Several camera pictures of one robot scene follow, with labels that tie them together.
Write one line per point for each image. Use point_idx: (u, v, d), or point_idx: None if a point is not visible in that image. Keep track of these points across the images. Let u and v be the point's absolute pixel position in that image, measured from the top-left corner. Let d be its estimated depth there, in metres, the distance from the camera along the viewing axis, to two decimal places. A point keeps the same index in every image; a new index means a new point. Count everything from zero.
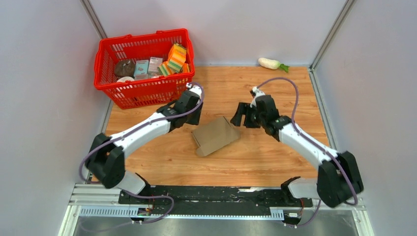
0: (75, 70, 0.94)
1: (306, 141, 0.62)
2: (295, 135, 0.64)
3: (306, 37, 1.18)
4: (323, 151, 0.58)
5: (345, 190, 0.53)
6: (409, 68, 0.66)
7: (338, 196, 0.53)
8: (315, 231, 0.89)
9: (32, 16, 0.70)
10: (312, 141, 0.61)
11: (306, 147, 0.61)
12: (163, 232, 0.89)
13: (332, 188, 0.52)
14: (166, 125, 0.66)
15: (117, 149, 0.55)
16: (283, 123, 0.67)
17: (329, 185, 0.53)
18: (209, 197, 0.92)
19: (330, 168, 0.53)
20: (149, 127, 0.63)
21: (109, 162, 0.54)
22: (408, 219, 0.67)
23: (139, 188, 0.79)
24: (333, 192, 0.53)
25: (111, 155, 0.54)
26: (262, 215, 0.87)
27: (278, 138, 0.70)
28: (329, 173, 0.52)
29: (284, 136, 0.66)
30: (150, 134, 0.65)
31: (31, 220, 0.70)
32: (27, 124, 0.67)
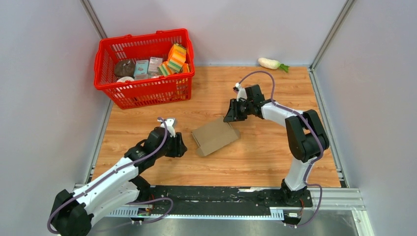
0: (74, 70, 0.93)
1: (281, 109, 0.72)
2: (273, 108, 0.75)
3: (306, 37, 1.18)
4: (290, 111, 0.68)
5: (311, 141, 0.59)
6: (409, 68, 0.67)
7: (303, 145, 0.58)
8: (315, 231, 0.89)
9: (31, 15, 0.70)
10: (283, 108, 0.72)
11: (279, 112, 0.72)
12: (163, 232, 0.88)
13: (296, 136, 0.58)
14: (134, 170, 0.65)
15: (79, 206, 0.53)
16: (265, 102, 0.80)
17: (294, 135, 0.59)
18: (209, 197, 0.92)
19: (294, 119, 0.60)
20: (116, 175, 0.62)
21: (71, 220, 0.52)
22: (409, 219, 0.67)
23: (135, 194, 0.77)
24: (298, 141, 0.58)
25: (73, 214, 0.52)
26: (262, 215, 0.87)
27: (262, 116, 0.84)
28: (293, 123, 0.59)
29: (266, 111, 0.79)
30: (117, 183, 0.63)
31: (31, 220, 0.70)
32: (26, 123, 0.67)
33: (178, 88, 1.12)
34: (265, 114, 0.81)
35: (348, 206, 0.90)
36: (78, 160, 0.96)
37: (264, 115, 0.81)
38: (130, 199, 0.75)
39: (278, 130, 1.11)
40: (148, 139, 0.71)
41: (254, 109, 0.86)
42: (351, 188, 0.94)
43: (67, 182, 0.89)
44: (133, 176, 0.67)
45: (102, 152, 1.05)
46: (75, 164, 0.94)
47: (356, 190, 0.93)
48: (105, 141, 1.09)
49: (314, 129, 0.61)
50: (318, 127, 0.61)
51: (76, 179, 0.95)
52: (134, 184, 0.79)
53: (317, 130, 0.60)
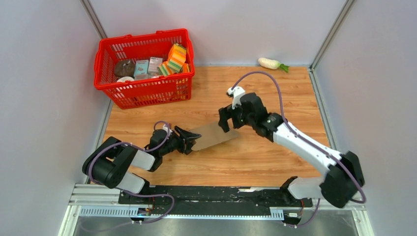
0: (75, 70, 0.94)
1: (305, 143, 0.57)
2: (292, 138, 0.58)
3: (306, 37, 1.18)
4: (326, 154, 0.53)
5: (352, 187, 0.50)
6: (409, 68, 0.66)
7: (345, 198, 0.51)
8: (315, 231, 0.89)
9: (31, 15, 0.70)
10: (312, 142, 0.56)
11: (306, 151, 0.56)
12: (163, 232, 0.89)
13: (341, 192, 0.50)
14: (151, 161, 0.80)
15: (131, 145, 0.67)
16: (276, 123, 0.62)
17: (337, 190, 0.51)
18: (209, 197, 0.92)
19: (338, 178, 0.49)
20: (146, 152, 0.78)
21: (125, 154, 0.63)
22: (407, 218, 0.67)
23: (139, 187, 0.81)
24: (342, 198, 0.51)
25: (129, 147, 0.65)
26: (262, 215, 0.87)
27: (271, 138, 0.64)
28: (336, 181, 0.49)
29: (279, 138, 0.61)
30: (144, 158, 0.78)
31: (30, 220, 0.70)
32: (26, 123, 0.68)
33: (178, 88, 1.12)
34: (277, 139, 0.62)
35: (348, 206, 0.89)
36: (78, 160, 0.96)
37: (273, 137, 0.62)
38: (134, 190, 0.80)
39: None
40: (151, 143, 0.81)
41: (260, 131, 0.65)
42: None
43: (67, 182, 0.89)
44: (149, 167, 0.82)
45: None
46: (75, 164, 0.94)
47: None
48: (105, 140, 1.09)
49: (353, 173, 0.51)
50: (358, 173, 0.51)
51: (76, 179, 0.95)
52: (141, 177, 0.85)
53: (356, 174, 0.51)
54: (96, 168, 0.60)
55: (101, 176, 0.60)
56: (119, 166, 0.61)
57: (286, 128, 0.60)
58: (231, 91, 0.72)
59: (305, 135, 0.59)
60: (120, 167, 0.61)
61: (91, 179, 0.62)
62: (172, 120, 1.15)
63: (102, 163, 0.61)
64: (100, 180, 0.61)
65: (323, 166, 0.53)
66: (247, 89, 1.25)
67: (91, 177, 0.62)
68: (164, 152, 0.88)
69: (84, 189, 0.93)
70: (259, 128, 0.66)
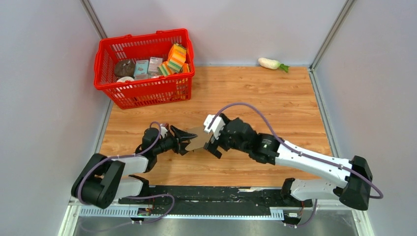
0: (74, 70, 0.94)
1: (311, 160, 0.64)
2: (298, 158, 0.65)
3: (306, 37, 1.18)
4: (338, 166, 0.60)
5: (367, 186, 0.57)
6: (409, 68, 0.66)
7: (366, 200, 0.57)
8: (315, 231, 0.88)
9: (31, 15, 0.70)
10: (319, 158, 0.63)
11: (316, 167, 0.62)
12: (163, 232, 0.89)
13: (363, 197, 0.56)
14: (144, 162, 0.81)
15: (117, 161, 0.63)
16: (273, 146, 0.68)
17: (359, 197, 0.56)
18: (209, 197, 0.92)
19: (358, 188, 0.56)
20: (135, 158, 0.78)
21: (112, 171, 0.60)
22: (407, 218, 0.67)
23: (139, 188, 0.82)
24: (366, 201, 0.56)
25: (115, 164, 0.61)
26: (262, 215, 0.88)
27: (273, 162, 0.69)
28: (358, 191, 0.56)
29: (284, 161, 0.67)
30: (134, 163, 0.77)
31: (30, 220, 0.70)
32: (26, 123, 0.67)
33: (178, 88, 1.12)
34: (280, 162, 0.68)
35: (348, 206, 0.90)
36: (78, 160, 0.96)
37: (278, 162, 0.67)
38: (134, 191, 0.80)
39: (278, 130, 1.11)
40: (143, 143, 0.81)
41: (260, 158, 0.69)
42: None
43: (67, 183, 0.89)
44: (143, 169, 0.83)
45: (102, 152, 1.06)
46: (75, 164, 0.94)
47: None
48: (105, 140, 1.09)
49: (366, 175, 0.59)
50: (369, 174, 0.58)
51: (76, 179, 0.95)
52: (139, 178, 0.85)
53: (369, 175, 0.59)
54: (86, 191, 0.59)
55: (92, 198, 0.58)
56: (107, 187, 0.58)
57: (286, 149, 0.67)
58: (209, 128, 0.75)
59: (307, 151, 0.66)
60: (108, 187, 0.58)
61: (84, 202, 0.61)
62: (172, 120, 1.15)
63: (90, 185, 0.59)
64: (92, 202, 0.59)
65: (341, 180, 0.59)
66: (247, 89, 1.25)
67: (83, 199, 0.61)
68: (158, 152, 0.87)
69: None
70: (257, 156, 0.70)
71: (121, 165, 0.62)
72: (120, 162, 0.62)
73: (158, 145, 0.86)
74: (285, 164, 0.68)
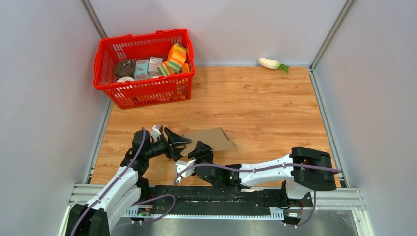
0: (74, 70, 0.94)
1: (263, 172, 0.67)
2: (255, 174, 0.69)
3: (306, 37, 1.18)
4: (282, 166, 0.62)
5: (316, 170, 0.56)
6: (410, 67, 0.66)
7: (326, 182, 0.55)
8: (315, 231, 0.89)
9: (31, 14, 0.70)
10: (268, 166, 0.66)
11: (268, 175, 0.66)
12: (163, 232, 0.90)
13: (317, 183, 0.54)
14: (134, 174, 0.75)
15: (99, 211, 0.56)
16: (237, 176, 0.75)
17: (315, 183, 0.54)
18: (209, 197, 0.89)
19: (304, 178, 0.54)
20: (121, 180, 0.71)
21: (94, 226, 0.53)
22: (407, 217, 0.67)
23: (138, 193, 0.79)
24: (323, 183, 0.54)
25: (96, 217, 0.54)
26: (262, 215, 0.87)
27: (245, 186, 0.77)
28: (307, 181, 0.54)
29: (250, 182, 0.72)
30: (123, 189, 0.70)
31: (30, 220, 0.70)
32: (27, 122, 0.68)
33: (178, 88, 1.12)
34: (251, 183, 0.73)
35: (348, 206, 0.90)
36: (78, 160, 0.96)
37: (248, 184, 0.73)
38: (133, 200, 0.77)
39: (278, 130, 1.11)
40: (134, 146, 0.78)
41: (234, 189, 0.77)
42: (351, 188, 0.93)
43: (67, 182, 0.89)
44: (134, 181, 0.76)
45: (102, 152, 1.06)
46: (75, 164, 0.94)
47: (356, 190, 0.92)
48: (105, 140, 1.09)
49: (312, 160, 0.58)
50: (313, 156, 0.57)
51: (76, 179, 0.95)
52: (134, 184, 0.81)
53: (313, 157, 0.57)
54: None
55: None
56: None
57: (245, 172, 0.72)
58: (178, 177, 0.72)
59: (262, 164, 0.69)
60: None
61: None
62: (172, 120, 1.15)
63: None
64: None
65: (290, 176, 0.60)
66: (247, 89, 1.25)
67: None
68: (151, 155, 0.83)
69: (84, 189, 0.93)
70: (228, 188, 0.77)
71: (104, 215, 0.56)
72: (102, 212, 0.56)
73: (148, 148, 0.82)
74: (256, 182, 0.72)
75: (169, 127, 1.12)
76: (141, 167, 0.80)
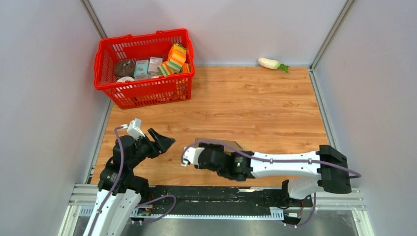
0: (74, 70, 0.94)
1: (284, 164, 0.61)
2: (271, 165, 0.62)
3: (305, 37, 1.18)
4: (308, 162, 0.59)
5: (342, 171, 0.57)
6: (409, 68, 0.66)
7: (346, 186, 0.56)
8: (315, 232, 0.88)
9: (31, 15, 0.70)
10: (290, 160, 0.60)
11: (290, 169, 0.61)
12: (163, 232, 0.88)
13: (341, 185, 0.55)
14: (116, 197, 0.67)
15: None
16: (246, 162, 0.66)
17: (339, 185, 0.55)
18: (209, 197, 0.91)
19: (331, 177, 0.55)
20: (103, 212, 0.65)
21: None
22: (406, 217, 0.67)
23: (137, 196, 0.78)
24: (345, 186, 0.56)
25: None
26: (262, 215, 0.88)
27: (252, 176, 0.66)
28: (334, 180, 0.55)
29: (260, 172, 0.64)
30: (109, 216, 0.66)
31: (30, 220, 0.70)
32: (27, 122, 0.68)
33: (178, 88, 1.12)
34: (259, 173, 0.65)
35: (348, 206, 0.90)
36: (78, 160, 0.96)
37: (256, 174, 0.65)
38: (134, 203, 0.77)
39: (278, 130, 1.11)
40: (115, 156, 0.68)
41: (239, 177, 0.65)
42: (351, 188, 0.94)
43: (67, 182, 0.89)
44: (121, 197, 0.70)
45: (102, 152, 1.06)
46: (75, 164, 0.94)
47: (356, 190, 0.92)
48: (105, 140, 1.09)
49: (336, 160, 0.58)
50: (339, 158, 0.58)
51: (76, 179, 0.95)
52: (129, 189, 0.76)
53: (338, 159, 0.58)
54: None
55: None
56: None
57: (258, 162, 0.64)
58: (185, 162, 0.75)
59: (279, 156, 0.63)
60: None
61: None
62: (172, 120, 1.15)
63: None
64: None
65: (314, 173, 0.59)
66: (247, 89, 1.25)
67: None
68: (134, 162, 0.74)
69: (84, 189, 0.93)
70: (233, 176, 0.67)
71: None
72: None
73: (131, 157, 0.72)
74: (264, 174, 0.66)
75: (169, 127, 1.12)
76: (123, 179, 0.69)
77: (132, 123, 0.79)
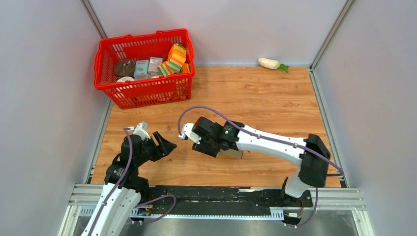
0: (74, 70, 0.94)
1: (270, 141, 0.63)
2: (257, 140, 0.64)
3: (305, 37, 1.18)
4: (293, 145, 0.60)
5: (323, 163, 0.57)
6: (409, 68, 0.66)
7: (322, 178, 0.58)
8: (315, 232, 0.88)
9: (31, 15, 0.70)
10: (277, 139, 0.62)
11: (275, 147, 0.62)
12: (163, 232, 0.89)
13: (317, 174, 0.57)
14: (123, 191, 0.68)
15: None
16: (233, 132, 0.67)
17: (315, 174, 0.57)
18: (209, 197, 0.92)
19: (310, 163, 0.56)
20: (108, 205, 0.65)
21: None
22: (406, 217, 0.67)
23: (138, 196, 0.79)
24: (321, 177, 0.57)
25: None
26: (262, 215, 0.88)
27: (236, 146, 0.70)
28: (312, 167, 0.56)
29: (244, 144, 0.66)
30: (112, 211, 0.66)
31: (30, 220, 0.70)
32: (26, 122, 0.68)
33: (178, 88, 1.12)
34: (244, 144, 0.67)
35: (348, 206, 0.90)
36: (78, 160, 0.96)
37: (240, 146, 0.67)
38: (133, 203, 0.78)
39: (278, 130, 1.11)
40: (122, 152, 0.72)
41: (224, 144, 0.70)
42: (351, 188, 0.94)
43: (67, 182, 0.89)
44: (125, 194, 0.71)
45: (102, 152, 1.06)
46: (75, 164, 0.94)
47: (356, 190, 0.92)
48: (105, 140, 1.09)
49: (321, 151, 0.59)
50: (324, 149, 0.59)
51: (76, 179, 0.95)
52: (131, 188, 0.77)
53: (323, 150, 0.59)
54: None
55: None
56: None
57: (246, 134, 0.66)
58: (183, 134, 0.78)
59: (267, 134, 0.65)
60: None
61: None
62: (172, 120, 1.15)
63: None
64: None
65: (296, 158, 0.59)
66: (247, 89, 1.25)
67: None
68: (139, 162, 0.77)
69: (84, 189, 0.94)
70: (220, 144, 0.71)
71: None
72: None
73: (137, 155, 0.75)
74: (248, 148, 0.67)
75: (169, 127, 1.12)
76: (128, 174, 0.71)
77: (138, 126, 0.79)
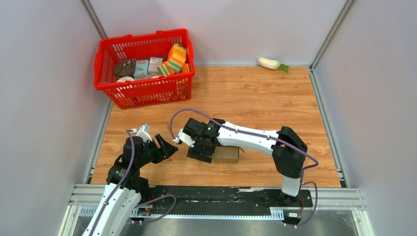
0: (74, 69, 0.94)
1: (245, 134, 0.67)
2: (236, 135, 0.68)
3: (305, 37, 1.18)
4: (266, 138, 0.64)
5: (298, 155, 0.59)
6: (409, 68, 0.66)
7: (296, 169, 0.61)
8: (315, 231, 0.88)
9: (31, 15, 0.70)
10: (251, 132, 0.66)
11: (250, 140, 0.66)
12: (163, 232, 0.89)
13: (289, 164, 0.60)
14: (124, 191, 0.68)
15: None
16: (216, 129, 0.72)
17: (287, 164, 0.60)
18: (209, 197, 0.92)
19: (281, 153, 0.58)
20: (109, 204, 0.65)
21: None
22: (406, 216, 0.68)
23: (138, 197, 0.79)
24: (293, 168, 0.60)
25: None
26: (262, 215, 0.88)
27: (218, 142, 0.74)
28: (282, 156, 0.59)
29: (225, 139, 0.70)
30: (114, 211, 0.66)
31: (30, 220, 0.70)
32: (26, 122, 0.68)
33: (178, 88, 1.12)
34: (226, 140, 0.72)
35: (348, 206, 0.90)
36: (78, 160, 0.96)
37: (222, 141, 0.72)
38: (134, 204, 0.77)
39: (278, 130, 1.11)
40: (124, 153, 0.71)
41: (207, 140, 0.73)
42: (351, 188, 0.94)
43: (67, 182, 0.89)
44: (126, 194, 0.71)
45: (102, 152, 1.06)
46: (75, 164, 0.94)
47: (356, 190, 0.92)
48: (105, 140, 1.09)
49: (294, 142, 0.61)
50: (296, 141, 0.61)
51: (76, 179, 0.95)
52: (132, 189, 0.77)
53: (296, 142, 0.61)
54: None
55: None
56: None
57: (226, 130, 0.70)
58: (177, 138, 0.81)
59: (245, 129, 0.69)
60: None
61: None
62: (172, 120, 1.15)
63: None
64: None
65: (269, 149, 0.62)
66: (247, 89, 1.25)
67: None
68: (141, 163, 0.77)
69: (84, 189, 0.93)
70: (203, 140, 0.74)
71: None
72: None
73: (139, 157, 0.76)
74: (230, 143, 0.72)
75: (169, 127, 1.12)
76: (131, 175, 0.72)
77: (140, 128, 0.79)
